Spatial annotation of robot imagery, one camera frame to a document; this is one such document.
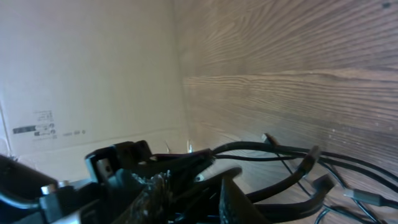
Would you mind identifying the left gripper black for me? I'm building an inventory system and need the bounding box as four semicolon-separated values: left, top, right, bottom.
40;141;213;223

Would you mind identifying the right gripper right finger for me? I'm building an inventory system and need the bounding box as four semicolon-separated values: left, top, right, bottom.
219;177;270;224

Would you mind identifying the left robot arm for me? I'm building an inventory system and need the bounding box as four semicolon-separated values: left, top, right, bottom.
1;141;212;223

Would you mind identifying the black cable bundle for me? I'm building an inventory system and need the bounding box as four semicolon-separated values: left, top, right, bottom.
174;133;398;224

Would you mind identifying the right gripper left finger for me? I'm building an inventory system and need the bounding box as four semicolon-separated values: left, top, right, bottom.
113;170;173;224

